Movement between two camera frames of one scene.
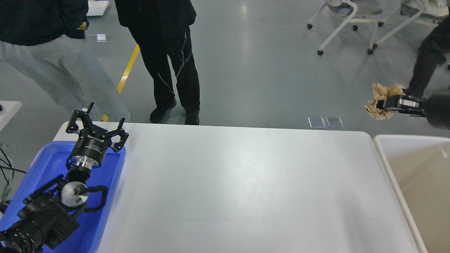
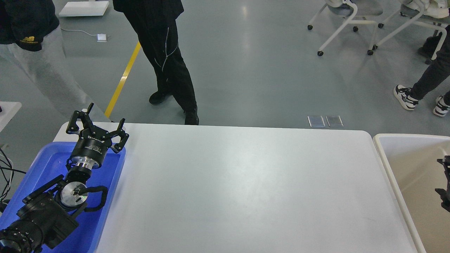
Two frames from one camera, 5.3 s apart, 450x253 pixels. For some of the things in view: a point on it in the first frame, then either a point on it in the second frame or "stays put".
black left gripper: x=91 y=147 stays put
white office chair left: x=361 y=8 stays put
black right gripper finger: x=391 y=101 -> x=445 y=195
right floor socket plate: x=334 y=122 stays put
